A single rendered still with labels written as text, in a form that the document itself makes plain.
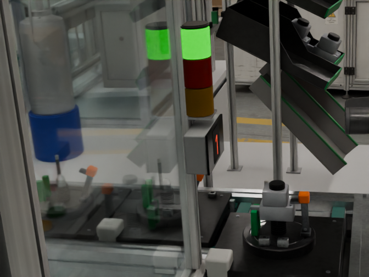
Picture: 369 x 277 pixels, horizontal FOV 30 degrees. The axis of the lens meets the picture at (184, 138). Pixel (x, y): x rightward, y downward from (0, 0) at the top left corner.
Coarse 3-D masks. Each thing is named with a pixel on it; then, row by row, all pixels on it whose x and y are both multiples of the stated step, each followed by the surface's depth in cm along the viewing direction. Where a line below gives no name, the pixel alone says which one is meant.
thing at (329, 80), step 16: (224, 16) 156; (240, 16) 154; (256, 16) 166; (224, 32) 157; (240, 32) 156; (256, 32) 154; (288, 32) 164; (240, 48) 157; (256, 48) 155; (288, 48) 165; (304, 48) 164; (288, 64) 153; (304, 64) 161; (320, 64) 163; (304, 80) 153; (320, 80) 152
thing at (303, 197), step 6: (300, 192) 129; (306, 192) 129; (294, 198) 130; (300, 198) 128; (306, 198) 128; (306, 204) 129; (306, 210) 129; (306, 216) 130; (306, 222) 130; (306, 228) 131
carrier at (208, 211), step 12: (204, 192) 158; (216, 192) 158; (204, 204) 152; (216, 204) 152; (228, 204) 154; (204, 216) 147; (216, 216) 146; (204, 228) 141; (216, 228) 142; (204, 240) 136
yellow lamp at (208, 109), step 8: (184, 88) 116; (200, 88) 115; (208, 88) 116; (192, 96) 116; (200, 96) 115; (208, 96) 116; (192, 104) 116; (200, 104) 116; (208, 104) 116; (192, 112) 117; (200, 112) 116; (208, 112) 117
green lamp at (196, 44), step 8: (184, 32) 112; (192, 32) 112; (200, 32) 112; (208, 32) 113; (184, 40) 113; (192, 40) 112; (200, 40) 112; (208, 40) 113; (184, 48) 113; (192, 48) 113; (200, 48) 113; (208, 48) 114; (184, 56) 114; (192, 56) 113; (200, 56) 113; (208, 56) 114
